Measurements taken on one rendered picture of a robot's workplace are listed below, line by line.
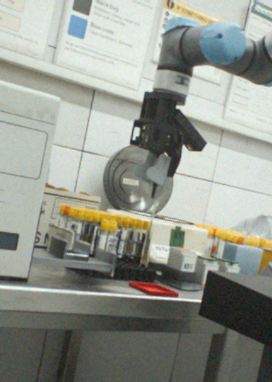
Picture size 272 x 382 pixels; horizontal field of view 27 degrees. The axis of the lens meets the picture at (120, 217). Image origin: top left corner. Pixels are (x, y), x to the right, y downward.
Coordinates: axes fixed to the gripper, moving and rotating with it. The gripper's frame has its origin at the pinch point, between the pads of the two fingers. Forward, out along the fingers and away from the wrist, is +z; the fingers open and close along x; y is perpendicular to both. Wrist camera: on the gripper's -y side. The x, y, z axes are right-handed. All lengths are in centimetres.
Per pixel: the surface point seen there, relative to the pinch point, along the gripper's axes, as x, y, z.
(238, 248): 2.9, -24.1, 8.8
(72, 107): -51, -3, -19
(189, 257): 7.0, -6.1, 11.8
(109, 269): 11.3, 16.0, 15.0
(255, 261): 2.1, -31.6, 11.4
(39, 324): 13.8, 29.1, 24.8
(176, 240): 2.1, -5.8, 9.0
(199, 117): -47, -47, -26
